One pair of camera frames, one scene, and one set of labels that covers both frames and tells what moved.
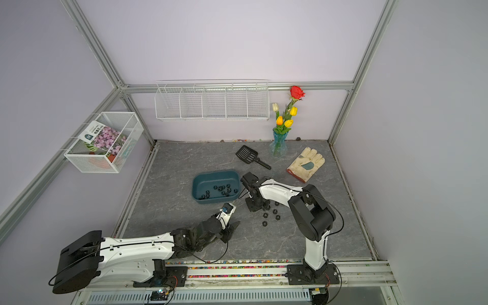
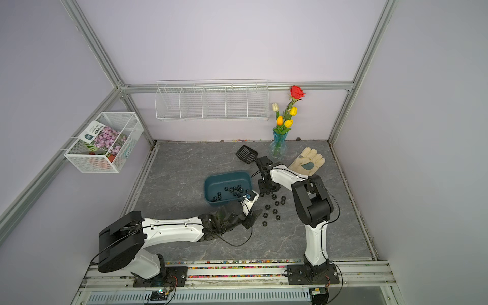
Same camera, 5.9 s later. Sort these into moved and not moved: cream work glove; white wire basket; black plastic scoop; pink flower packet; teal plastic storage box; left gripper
Moved: left gripper; teal plastic storage box
Not moved: pink flower packet; cream work glove; white wire basket; black plastic scoop
